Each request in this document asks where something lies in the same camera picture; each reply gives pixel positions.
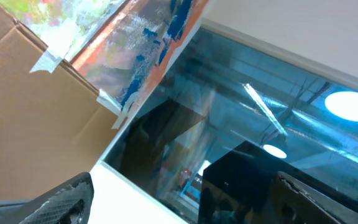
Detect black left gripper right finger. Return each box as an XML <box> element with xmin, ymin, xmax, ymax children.
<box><xmin>272</xmin><ymin>172</ymin><xmax>358</xmax><ymax>224</ymax></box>

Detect colourful painted board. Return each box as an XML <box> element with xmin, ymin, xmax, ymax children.
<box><xmin>0</xmin><ymin>0</ymin><xmax>206</xmax><ymax>108</ymax></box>

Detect white masking tape strip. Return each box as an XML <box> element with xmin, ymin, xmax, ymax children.
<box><xmin>29</xmin><ymin>48</ymin><xmax>63</xmax><ymax>73</ymax></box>

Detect dark glass window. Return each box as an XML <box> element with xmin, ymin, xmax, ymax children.
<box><xmin>103</xmin><ymin>29</ymin><xmax>358</xmax><ymax>223</ymax></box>

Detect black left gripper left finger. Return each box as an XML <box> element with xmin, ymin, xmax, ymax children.
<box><xmin>0</xmin><ymin>172</ymin><xmax>94</xmax><ymax>224</ymax></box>

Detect brown cardboard panel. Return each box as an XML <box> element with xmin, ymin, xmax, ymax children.
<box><xmin>0</xmin><ymin>6</ymin><xmax>117</xmax><ymax>200</ymax></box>

